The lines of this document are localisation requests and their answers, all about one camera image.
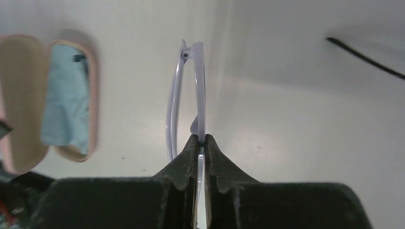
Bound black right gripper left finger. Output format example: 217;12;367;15
29;135;199;229

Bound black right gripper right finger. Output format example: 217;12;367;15
204;135;372;229

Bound light blue cloth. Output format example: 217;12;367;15
41;44;90;155

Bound pink glasses case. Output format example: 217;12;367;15
0;35;98;175

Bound black sunglasses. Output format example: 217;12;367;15
325;37;405;80

